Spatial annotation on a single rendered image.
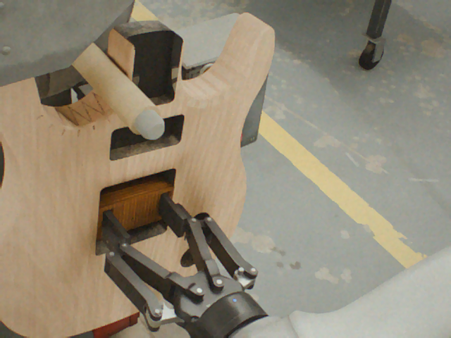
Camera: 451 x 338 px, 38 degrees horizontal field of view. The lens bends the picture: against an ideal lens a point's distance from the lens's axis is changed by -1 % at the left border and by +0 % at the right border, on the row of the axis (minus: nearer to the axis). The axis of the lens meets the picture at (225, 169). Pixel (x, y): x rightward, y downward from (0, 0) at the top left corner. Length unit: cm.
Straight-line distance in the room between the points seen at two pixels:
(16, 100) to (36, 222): 15
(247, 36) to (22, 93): 27
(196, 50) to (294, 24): 237
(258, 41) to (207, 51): 22
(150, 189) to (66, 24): 38
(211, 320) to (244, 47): 31
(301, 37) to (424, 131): 78
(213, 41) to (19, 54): 58
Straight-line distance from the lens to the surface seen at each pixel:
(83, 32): 44
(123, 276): 70
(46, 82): 83
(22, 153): 65
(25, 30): 42
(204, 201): 84
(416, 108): 294
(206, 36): 100
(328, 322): 47
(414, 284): 47
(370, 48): 303
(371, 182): 251
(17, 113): 63
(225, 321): 65
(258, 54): 76
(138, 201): 77
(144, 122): 61
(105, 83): 65
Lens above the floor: 164
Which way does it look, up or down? 43 degrees down
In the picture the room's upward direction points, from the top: 8 degrees clockwise
